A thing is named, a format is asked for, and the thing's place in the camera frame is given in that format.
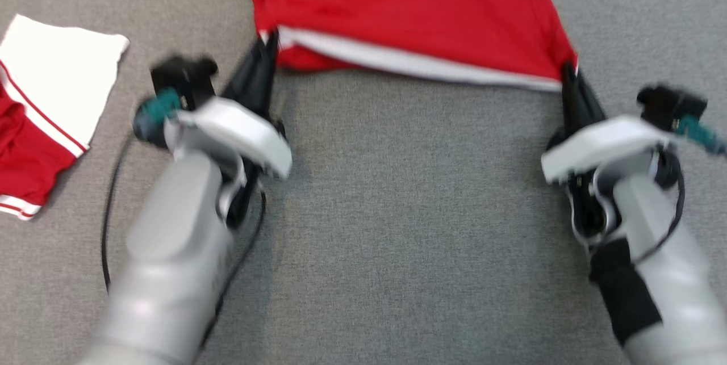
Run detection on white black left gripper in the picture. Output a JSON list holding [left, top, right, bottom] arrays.
[[165, 29, 293, 228]]

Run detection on red white basketball jersey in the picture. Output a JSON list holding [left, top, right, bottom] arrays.
[[0, 13, 130, 221]]

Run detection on teal right camera connector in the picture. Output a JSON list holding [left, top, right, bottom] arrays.
[[676, 115, 727, 156]]

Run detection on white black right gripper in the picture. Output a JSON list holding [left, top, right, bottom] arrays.
[[541, 61, 676, 246]]

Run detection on teal camera connector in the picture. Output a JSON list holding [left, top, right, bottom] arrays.
[[676, 115, 727, 156], [133, 88, 182, 141]]

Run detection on teal left camera connector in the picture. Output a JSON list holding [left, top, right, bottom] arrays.
[[133, 88, 182, 141]]

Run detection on red shorts with white stripe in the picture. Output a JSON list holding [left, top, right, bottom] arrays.
[[230, 0, 580, 93]]

